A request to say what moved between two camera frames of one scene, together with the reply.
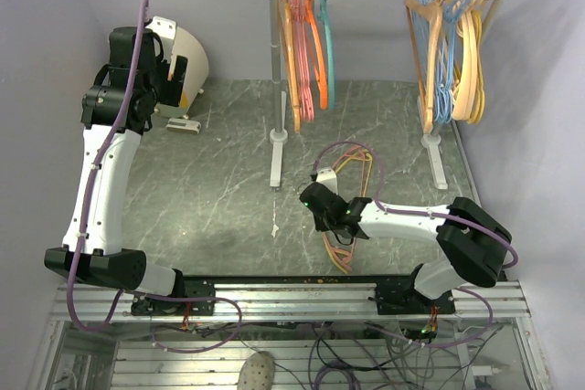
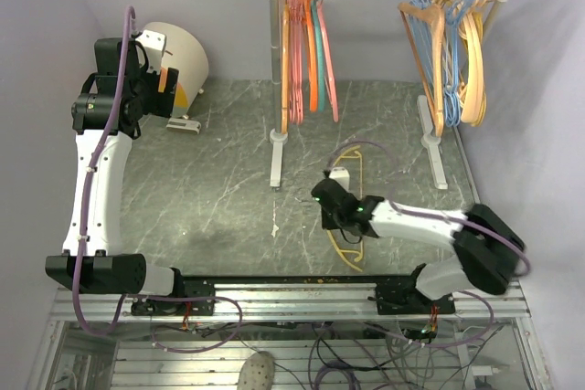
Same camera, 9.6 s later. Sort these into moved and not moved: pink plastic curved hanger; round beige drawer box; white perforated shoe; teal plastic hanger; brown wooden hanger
Moved: teal plastic hanger; pink plastic curved hanger; brown wooden hanger
Not moved: white perforated shoe; round beige drawer box
